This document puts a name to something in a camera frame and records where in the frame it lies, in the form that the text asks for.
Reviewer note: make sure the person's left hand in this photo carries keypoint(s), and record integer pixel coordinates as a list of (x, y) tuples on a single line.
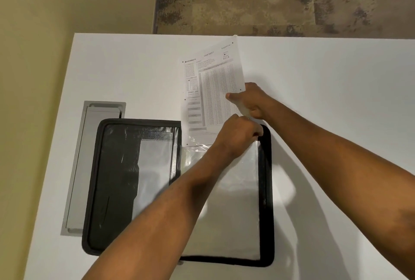
[(236, 137)]

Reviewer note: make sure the person's right hand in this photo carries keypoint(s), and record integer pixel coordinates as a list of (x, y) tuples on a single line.
[(256, 101)]

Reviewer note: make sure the person's left forearm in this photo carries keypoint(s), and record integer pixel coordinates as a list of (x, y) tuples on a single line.
[(162, 221)]

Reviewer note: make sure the person's right forearm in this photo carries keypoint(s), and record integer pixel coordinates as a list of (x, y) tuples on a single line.
[(350, 176)]

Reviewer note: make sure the black zip portfolio folder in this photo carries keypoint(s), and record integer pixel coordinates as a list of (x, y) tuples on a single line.
[(113, 176)]

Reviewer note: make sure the printed white paper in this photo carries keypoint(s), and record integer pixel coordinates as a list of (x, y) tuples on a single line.
[(210, 88)]

